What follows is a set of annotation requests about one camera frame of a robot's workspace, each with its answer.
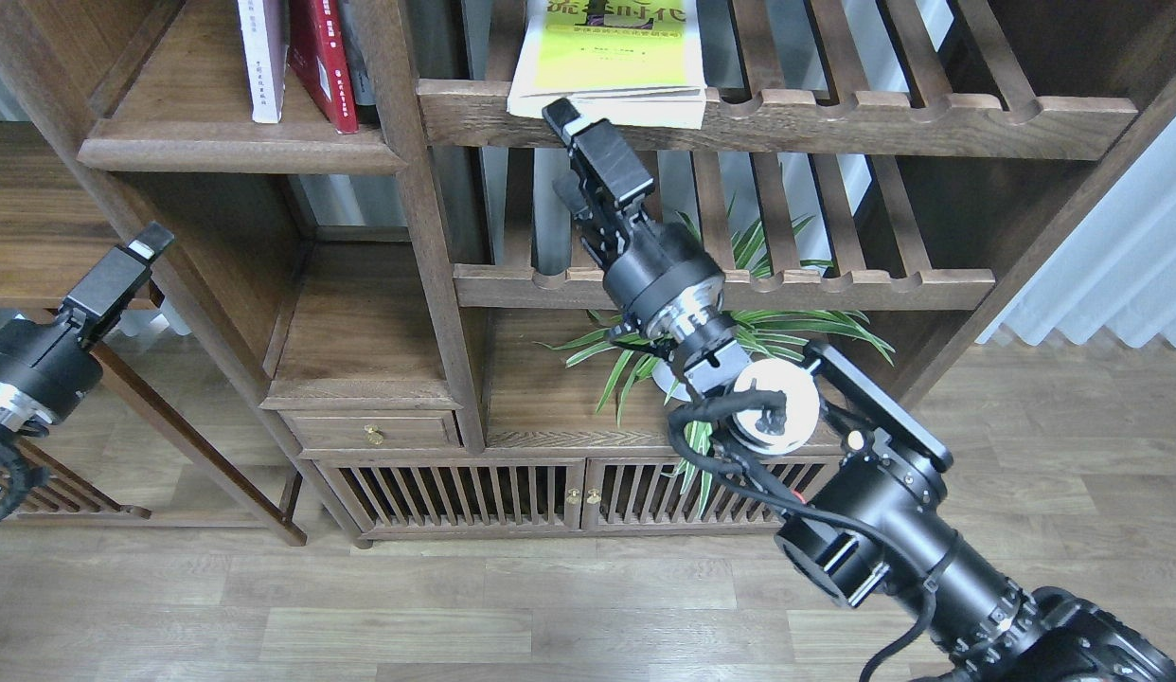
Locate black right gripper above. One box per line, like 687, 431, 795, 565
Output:
542, 96, 724, 337

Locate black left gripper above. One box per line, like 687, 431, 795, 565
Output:
0, 222, 175, 427

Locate yellow-green paperback book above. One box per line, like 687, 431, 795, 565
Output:
507, 1, 706, 131

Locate red paperback book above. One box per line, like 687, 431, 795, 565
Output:
288, 1, 359, 135

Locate white lavender paperback book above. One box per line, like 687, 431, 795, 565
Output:
238, 1, 289, 123

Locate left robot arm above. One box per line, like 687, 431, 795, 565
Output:
0, 222, 175, 521

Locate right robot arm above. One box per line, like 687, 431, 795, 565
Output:
542, 99, 1176, 681

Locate upright books on shelf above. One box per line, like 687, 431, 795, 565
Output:
338, 0, 376, 107

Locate wooden side table left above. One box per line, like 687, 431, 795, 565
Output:
0, 121, 307, 547

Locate large dark wooden bookshelf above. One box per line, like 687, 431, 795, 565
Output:
0, 1, 1176, 541

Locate brass drawer knob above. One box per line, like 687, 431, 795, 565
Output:
365, 424, 385, 446

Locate white curtain right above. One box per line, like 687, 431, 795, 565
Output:
976, 118, 1176, 349

